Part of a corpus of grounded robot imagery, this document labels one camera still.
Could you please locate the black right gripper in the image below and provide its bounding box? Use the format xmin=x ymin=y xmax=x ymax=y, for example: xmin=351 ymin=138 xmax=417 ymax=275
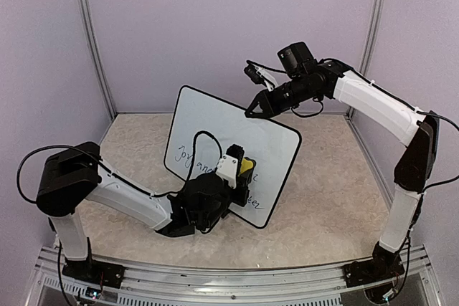
xmin=244 ymin=74 xmax=318 ymax=120

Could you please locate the yellow black whiteboard eraser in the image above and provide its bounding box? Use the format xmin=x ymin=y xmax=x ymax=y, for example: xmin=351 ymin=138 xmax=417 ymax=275
xmin=239 ymin=157 xmax=256 ymax=176

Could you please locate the white whiteboard with black frame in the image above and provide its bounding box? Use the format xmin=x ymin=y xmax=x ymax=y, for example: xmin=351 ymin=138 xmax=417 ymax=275
xmin=164 ymin=85 xmax=302 ymax=229

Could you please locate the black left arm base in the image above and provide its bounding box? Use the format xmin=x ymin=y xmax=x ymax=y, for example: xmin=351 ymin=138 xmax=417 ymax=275
xmin=62 ymin=241 xmax=126 ymax=300

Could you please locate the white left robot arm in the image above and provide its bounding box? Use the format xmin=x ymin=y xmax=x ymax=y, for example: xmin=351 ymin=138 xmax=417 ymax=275
xmin=36 ymin=142 xmax=256 ymax=281

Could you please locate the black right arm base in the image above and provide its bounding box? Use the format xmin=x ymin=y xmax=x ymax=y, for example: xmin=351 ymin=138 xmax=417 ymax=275
xmin=342 ymin=236 xmax=411 ymax=305

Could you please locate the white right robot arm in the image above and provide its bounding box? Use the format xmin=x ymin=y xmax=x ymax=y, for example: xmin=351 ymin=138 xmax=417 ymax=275
xmin=245 ymin=42 xmax=438 ymax=280

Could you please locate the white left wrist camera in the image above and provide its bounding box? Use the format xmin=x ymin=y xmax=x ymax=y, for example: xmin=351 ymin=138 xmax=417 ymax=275
xmin=215 ymin=144 xmax=245 ymax=189

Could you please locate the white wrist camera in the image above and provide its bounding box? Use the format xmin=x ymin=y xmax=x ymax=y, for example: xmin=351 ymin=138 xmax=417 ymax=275
xmin=215 ymin=144 xmax=245 ymax=189
xmin=244 ymin=62 xmax=278 ymax=92

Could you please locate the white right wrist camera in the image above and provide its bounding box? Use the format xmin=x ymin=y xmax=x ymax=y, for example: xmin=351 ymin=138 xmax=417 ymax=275
xmin=244 ymin=62 xmax=278 ymax=92

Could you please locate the black left camera cable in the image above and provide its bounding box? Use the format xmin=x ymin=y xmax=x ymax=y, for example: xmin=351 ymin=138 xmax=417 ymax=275
xmin=182 ymin=130 xmax=225 ymax=185

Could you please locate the aluminium front rail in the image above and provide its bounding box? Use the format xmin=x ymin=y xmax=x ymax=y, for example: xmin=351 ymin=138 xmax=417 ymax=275
xmin=24 ymin=244 xmax=442 ymax=306

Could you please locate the aluminium corner post right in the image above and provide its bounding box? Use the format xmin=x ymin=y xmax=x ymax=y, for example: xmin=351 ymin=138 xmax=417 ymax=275
xmin=346 ymin=0 xmax=391 ymax=119

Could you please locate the aluminium corner post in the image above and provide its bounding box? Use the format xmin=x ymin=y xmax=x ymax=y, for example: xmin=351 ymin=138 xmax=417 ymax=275
xmin=77 ymin=0 xmax=118 ymax=121
xmin=346 ymin=0 xmax=391 ymax=119

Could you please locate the aluminium corner post left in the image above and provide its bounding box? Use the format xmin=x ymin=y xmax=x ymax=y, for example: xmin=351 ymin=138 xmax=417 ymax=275
xmin=77 ymin=0 xmax=118 ymax=121

